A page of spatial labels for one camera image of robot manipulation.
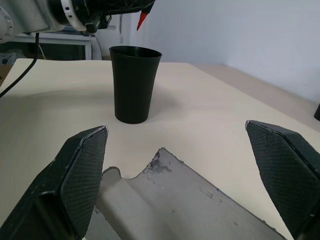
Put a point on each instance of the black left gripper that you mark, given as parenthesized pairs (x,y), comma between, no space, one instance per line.
(112,5)

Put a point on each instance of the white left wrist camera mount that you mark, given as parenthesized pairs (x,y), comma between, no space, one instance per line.
(75,21)

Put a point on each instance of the black tapered cup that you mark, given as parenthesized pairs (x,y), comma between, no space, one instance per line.
(135,87)

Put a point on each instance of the white-framed glass cabinet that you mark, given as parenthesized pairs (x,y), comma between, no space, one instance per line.
(62,40)

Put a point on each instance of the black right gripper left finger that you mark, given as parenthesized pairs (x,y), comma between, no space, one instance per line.
(62,187)

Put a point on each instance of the red marker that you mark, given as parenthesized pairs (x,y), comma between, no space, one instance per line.
(142,18)

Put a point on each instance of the grey glasses case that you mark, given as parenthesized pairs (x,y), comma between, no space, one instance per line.
(162,200)

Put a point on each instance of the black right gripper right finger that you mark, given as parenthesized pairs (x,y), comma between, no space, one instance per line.
(287,175)

